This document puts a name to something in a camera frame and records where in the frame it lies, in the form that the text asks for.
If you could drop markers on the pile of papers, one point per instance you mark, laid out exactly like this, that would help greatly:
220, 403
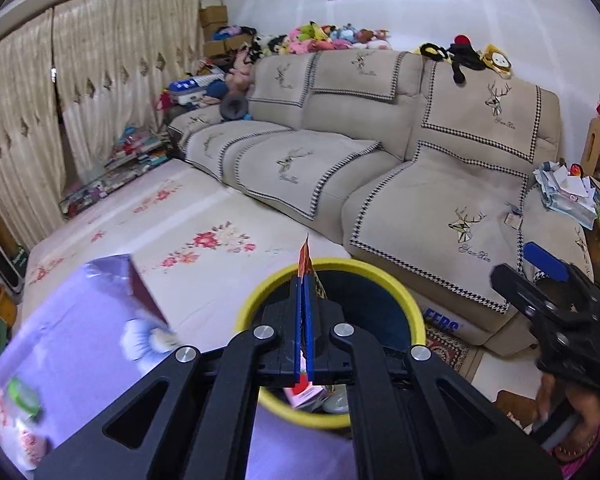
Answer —
565, 192

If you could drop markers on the cream curtain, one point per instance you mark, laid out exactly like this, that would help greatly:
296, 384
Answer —
115, 70
10, 135

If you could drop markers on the person's right forearm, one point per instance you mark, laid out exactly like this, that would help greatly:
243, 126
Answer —
590, 467

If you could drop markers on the pile of books and toys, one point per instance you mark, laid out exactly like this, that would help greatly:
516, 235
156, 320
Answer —
125, 165

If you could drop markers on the black yellow plush toy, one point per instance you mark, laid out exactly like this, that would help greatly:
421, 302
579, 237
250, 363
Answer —
455, 57

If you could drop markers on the purple floral cloth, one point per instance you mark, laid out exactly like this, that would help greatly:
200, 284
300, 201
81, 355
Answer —
80, 320

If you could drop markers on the yellow monkey plush toy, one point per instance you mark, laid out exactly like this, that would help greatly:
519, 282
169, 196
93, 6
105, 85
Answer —
497, 62

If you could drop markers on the cream floral floor mat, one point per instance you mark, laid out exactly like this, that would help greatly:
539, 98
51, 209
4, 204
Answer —
145, 230

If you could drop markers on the pile of plush toys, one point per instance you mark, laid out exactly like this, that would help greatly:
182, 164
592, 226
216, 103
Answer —
310, 40

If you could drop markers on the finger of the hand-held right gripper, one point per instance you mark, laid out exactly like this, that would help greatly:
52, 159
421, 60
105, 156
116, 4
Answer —
545, 260

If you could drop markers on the stack of cardboard boxes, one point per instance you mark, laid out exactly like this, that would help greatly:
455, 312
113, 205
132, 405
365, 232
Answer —
214, 30

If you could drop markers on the yellow rimmed trash bin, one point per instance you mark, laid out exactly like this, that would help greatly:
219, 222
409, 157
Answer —
375, 305

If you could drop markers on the red snack wrapper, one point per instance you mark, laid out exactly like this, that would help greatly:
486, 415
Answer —
305, 257

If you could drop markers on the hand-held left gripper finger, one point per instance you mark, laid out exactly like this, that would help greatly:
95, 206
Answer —
300, 320
310, 325

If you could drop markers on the person's right hand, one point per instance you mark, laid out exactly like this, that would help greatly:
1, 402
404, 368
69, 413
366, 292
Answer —
590, 425

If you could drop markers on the clear jar with green band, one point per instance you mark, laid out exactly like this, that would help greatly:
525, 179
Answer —
24, 396

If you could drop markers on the patterned red rug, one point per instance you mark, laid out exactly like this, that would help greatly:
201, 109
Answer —
447, 347

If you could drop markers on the beige sofa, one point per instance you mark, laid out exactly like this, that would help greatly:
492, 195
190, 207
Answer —
405, 190

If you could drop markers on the grey round cushion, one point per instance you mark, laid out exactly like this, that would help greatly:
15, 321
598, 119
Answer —
234, 107

